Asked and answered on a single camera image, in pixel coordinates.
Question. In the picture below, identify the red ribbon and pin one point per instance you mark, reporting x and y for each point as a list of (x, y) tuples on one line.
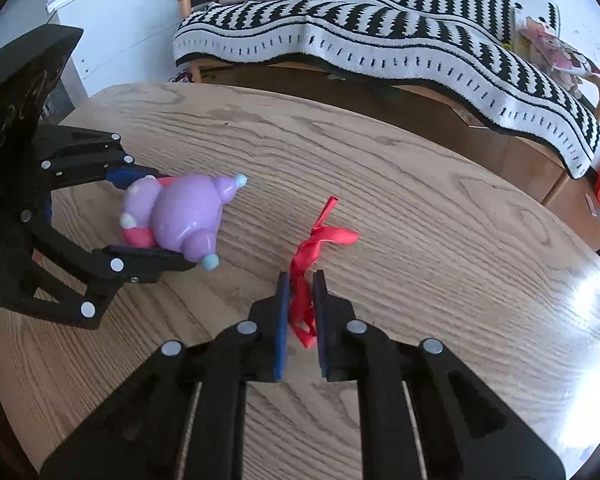
[(312, 250)]

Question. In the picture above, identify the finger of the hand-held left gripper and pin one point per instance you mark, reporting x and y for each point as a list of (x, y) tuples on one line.
[(80, 155), (130, 265)]

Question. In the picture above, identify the purple plastic toy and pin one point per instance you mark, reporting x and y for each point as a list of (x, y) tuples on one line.
[(180, 215)]

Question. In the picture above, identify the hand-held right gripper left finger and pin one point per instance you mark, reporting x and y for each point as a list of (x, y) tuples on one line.
[(280, 330)]

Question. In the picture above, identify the wooden sofa frame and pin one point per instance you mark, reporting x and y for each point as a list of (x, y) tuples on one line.
[(430, 110)]

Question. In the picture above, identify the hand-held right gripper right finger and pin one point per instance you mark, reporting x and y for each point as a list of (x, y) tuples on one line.
[(321, 330)]

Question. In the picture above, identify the white cabinet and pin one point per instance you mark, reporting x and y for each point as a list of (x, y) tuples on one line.
[(125, 25)]

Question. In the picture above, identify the black white patterned blanket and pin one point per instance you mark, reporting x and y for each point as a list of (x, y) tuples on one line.
[(380, 35)]

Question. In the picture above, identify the cartoon printed bag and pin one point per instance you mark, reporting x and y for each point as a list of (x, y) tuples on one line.
[(555, 47)]

